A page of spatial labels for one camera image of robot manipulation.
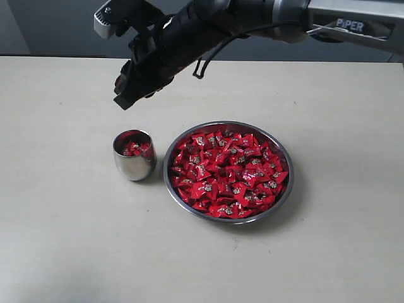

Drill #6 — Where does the black cable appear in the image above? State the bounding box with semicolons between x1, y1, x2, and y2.
192;18;310;80

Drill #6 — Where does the stainless steel cup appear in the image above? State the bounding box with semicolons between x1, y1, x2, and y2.
113;129;157;181

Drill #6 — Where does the stainless steel bowl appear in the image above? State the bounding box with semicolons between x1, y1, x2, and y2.
162;121;294;225

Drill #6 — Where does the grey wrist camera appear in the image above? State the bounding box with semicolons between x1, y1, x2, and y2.
93;0;152;40

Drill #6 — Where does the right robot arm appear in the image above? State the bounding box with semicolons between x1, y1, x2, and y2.
108;1;403;109

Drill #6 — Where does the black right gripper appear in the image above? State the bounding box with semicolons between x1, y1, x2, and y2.
114;6;249;110

